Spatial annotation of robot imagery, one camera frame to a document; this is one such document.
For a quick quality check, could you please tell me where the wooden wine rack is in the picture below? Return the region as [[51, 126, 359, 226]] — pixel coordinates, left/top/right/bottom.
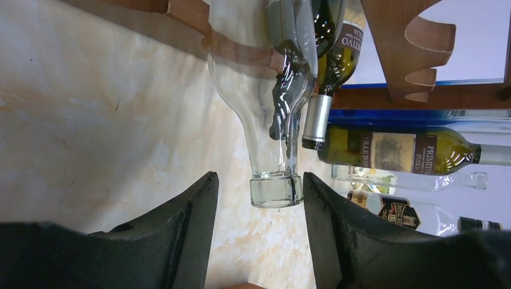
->
[[72, 1, 510, 110]]

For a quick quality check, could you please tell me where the green wine bottle white label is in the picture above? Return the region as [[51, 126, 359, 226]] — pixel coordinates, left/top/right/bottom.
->
[[311, 0, 346, 58]]

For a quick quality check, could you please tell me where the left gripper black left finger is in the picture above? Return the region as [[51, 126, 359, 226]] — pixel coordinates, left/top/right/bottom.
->
[[1, 172, 219, 288]]

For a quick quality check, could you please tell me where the clear liquor bottle black cap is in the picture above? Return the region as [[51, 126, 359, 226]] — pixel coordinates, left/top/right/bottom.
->
[[340, 190, 503, 237]]

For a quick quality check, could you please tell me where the green wine bottle dark label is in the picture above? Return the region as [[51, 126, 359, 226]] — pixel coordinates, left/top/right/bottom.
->
[[302, 1, 366, 151]]

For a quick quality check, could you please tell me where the blue square glass bottle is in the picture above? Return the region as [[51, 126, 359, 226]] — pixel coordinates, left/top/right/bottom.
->
[[328, 79, 510, 132]]

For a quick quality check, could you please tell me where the clear square glass bottle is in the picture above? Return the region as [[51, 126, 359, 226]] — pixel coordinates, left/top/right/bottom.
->
[[203, 1, 318, 208]]

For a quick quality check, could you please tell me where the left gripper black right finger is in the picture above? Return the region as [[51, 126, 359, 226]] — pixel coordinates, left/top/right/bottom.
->
[[303, 172, 510, 288]]

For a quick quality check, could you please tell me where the clear tall glass bottle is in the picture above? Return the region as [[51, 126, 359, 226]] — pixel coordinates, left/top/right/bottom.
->
[[331, 165, 488, 191]]

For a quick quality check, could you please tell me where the dark bottle brown label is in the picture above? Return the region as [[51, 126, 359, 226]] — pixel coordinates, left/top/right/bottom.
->
[[318, 124, 510, 176]]

